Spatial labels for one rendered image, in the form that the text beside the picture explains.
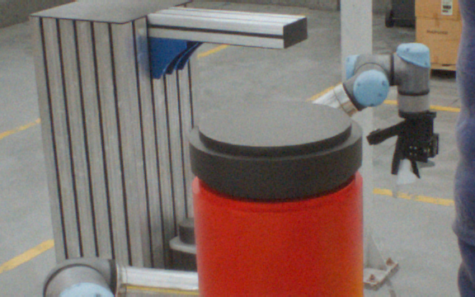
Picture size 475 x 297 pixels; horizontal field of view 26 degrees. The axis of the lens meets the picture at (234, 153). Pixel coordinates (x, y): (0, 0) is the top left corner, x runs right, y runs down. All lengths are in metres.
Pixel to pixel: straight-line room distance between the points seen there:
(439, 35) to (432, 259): 3.79
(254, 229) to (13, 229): 6.25
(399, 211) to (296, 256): 6.15
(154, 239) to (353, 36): 3.10
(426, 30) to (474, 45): 7.36
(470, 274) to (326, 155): 1.83
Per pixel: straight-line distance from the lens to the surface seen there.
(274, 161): 0.28
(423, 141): 2.45
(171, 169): 2.24
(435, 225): 6.25
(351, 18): 5.17
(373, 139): 2.51
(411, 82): 2.42
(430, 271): 5.68
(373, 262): 5.60
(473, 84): 1.95
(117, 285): 1.95
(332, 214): 0.29
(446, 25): 9.23
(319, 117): 0.30
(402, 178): 2.47
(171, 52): 2.09
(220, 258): 0.29
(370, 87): 2.27
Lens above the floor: 2.43
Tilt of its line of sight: 19 degrees down
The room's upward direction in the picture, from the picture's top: 3 degrees counter-clockwise
